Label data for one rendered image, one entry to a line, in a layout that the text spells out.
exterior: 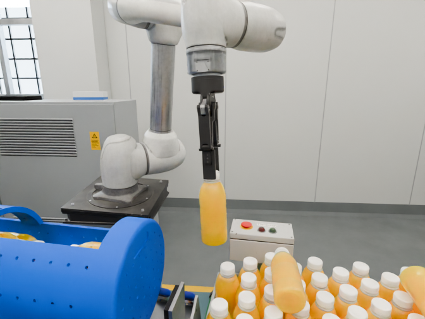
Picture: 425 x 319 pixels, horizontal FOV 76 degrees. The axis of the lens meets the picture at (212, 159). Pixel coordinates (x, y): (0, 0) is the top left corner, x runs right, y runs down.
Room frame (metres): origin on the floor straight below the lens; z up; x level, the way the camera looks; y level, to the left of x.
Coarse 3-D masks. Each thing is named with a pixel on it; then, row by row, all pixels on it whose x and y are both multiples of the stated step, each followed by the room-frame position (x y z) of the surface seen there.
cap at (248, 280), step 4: (248, 272) 0.61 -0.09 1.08; (244, 276) 0.60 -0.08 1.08; (248, 276) 0.60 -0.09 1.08; (252, 276) 0.60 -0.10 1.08; (244, 280) 0.58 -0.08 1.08; (248, 280) 0.58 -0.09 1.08; (252, 280) 0.58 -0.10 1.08; (256, 280) 0.59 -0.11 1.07; (244, 284) 0.58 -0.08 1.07; (248, 284) 0.57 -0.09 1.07; (252, 284) 0.58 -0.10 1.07
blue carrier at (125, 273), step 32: (0, 224) 0.82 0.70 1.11; (32, 224) 0.78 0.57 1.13; (64, 224) 0.77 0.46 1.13; (128, 224) 0.58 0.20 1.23; (0, 256) 0.53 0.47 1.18; (32, 256) 0.52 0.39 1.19; (64, 256) 0.51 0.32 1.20; (96, 256) 0.50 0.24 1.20; (128, 256) 0.51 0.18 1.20; (160, 256) 0.68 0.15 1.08; (0, 288) 0.49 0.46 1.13; (32, 288) 0.48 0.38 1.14; (64, 288) 0.47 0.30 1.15; (96, 288) 0.46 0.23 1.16; (128, 288) 0.50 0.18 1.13
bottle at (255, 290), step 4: (240, 284) 0.59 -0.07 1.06; (256, 284) 0.59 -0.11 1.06; (240, 288) 0.59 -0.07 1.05; (244, 288) 0.58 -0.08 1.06; (248, 288) 0.58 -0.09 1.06; (252, 288) 0.58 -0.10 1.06; (256, 288) 0.59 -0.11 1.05; (236, 292) 0.59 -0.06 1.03; (252, 292) 0.57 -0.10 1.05; (256, 292) 0.58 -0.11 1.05; (236, 296) 0.59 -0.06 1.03; (256, 296) 0.57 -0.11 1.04; (260, 296) 0.58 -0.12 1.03; (236, 300) 0.58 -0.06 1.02; (256, 300) 0.57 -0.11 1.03; (236, 304) 0.58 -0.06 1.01; (256, 304) 0.57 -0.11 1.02
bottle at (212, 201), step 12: (204, 180) 0.63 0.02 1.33; (216, 180) 0.62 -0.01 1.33; (204, 192) 0.61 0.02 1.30; (216, 192) 0.60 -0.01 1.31; (204, 204) 0.60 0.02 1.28; (216, 204) 0.60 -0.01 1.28; (204, 216) 0.60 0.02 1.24; (216, 216) 0.60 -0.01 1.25; (204, 228) 0.60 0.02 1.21; (216, 228) 0.59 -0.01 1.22; (204, 240) 0.60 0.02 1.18; (216, 240) 0.59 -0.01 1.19
